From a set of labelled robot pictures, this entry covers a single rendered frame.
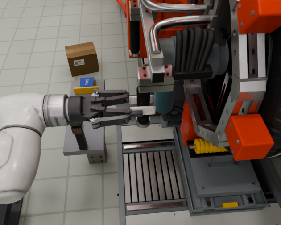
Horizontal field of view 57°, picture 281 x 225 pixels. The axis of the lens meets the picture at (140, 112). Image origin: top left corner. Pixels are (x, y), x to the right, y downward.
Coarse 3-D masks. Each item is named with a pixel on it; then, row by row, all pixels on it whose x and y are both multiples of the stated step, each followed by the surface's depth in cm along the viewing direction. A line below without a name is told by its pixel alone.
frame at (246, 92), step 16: (192, 0) 93; (240, 48) 57; (256, 48) 57; (240, 64) 57; (256, 64) 58; (240, 80) 57; (256, 80) 57; (192, 96) 104; (240, 96) 59; (256, 96) 59; (192, 112) 100; (208, 112) 98; (224, 112) 67; (240, 112) 67; (208, 128) 84; (224, 128) 68; (224, 144) 74
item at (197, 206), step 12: (180, 132) 151; (180, 144) 145; (180, 156) 139; (180, 168) 141; (192, 180) 131; (192, 192) 127; (192, 204) 124; (204, 204) 121; (216, 204) 124; (228, 204) 120; (240, 204) 124; (252, 204) 121; (264, 204) 122
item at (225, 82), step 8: (272, 32) 59; (272, 40) 59; (248, 48) 74; (272, 48) 59; (248, 56) 76; (272, 56) 59; (248, 64) 74; (248, 72) 79; (208, 80) 107; (216, 80) 107; (224, 80) 93; (208, 88) 106; (216, 88) 106; (224, 88) 95; (208, 96) 106; (216, 96) 104; (224, 96) 95; (264, 96) 63; (216, 104) 102; (224, 104) 98; (216, 112) 99; (256, 112) 68
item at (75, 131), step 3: (81, 123) 96; (81, 126) 96; (72, 129) 95; (75, 129) 95; (78, 129) 96; (81, 129) 96; (72, 132) 97; (75, 132) 97; (78, 132) 97; (81, 132) 97
